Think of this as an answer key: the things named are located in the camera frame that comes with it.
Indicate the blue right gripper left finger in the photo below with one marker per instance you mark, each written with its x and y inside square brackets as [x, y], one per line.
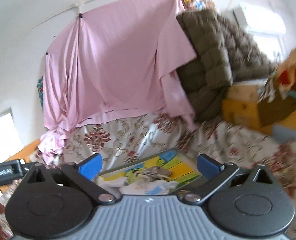
[91, 166]

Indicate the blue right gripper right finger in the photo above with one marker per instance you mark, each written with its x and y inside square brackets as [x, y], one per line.
[208, 167]

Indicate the white muslin cloth blue print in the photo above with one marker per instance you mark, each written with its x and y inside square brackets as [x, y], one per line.
[139, 187]

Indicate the grey tray with cartoon picture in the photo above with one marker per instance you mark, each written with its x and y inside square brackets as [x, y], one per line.
[183, 170]

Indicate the floral satin bed cover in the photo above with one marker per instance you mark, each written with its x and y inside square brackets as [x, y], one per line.
[127, 140]

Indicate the beige grey knit cloth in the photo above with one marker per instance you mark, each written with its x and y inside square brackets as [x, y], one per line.
[153, 173]

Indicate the olive quilted blanket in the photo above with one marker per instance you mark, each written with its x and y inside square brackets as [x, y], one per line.
[225, 54]

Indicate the pink hanging sheet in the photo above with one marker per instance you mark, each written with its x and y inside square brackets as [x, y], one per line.
[115, 61]

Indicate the colourful patterned fabric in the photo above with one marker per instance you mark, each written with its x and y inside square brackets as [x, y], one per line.
[283, 81]

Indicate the wooden chair frame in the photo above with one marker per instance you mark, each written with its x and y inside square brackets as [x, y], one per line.
[26, 152]

